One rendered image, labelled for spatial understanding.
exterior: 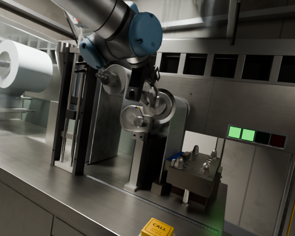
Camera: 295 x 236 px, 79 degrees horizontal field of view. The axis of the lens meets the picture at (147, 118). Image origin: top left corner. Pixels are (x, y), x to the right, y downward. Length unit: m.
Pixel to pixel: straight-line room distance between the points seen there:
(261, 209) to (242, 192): 0.22
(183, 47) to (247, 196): 1.74
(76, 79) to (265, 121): 0.91
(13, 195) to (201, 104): 0.96
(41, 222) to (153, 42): 0.72
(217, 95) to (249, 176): 1.40
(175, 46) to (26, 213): 1.07
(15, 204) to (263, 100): 1.18
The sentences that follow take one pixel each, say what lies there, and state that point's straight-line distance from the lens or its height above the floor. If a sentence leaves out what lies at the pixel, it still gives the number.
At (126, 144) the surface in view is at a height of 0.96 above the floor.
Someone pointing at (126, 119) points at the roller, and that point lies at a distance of 0.81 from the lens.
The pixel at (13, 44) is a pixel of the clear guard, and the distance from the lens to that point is 1.42.
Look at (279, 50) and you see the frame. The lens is 1.08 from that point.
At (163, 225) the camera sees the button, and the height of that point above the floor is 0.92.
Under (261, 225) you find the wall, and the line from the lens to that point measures 2.42.
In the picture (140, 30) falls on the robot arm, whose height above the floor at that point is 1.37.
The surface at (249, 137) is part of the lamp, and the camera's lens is 1.01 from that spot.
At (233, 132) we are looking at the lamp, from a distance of 1.00.
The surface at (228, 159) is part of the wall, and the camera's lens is 2.26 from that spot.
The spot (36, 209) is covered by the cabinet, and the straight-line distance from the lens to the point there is 0.85.
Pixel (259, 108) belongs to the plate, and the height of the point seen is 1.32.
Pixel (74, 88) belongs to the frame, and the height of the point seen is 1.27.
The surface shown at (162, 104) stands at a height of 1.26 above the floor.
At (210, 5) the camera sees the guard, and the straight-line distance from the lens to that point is 1.07.
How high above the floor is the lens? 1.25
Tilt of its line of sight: 4 degrees down
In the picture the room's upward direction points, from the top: 10 degrees clockwise
